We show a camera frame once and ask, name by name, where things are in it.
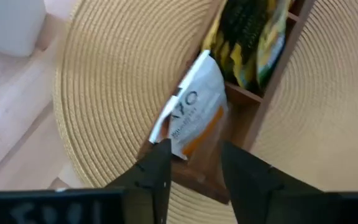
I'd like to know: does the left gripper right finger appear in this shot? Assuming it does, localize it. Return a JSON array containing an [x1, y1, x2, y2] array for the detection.
[[221, 141, 358, 224]]

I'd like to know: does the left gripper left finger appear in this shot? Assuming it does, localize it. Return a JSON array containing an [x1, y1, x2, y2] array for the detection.
[[0, 139, 172, 224]]

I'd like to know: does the brown wooden tea organizer box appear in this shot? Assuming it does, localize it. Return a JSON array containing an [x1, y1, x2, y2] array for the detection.
[[137, 0, 316, 205]]

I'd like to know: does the white orange Tazo tea packet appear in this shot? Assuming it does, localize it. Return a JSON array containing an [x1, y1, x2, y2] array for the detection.
[[149, 49, 229, 160]]

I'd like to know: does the green lemon lime tea packet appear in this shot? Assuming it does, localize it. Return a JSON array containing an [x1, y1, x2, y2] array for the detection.
[[255, 0, 291, 91], [202, 0, 270, 90]]

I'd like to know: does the round woven straw placemat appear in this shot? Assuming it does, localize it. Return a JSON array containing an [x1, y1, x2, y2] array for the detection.
[[53, 0, 358, 224]]

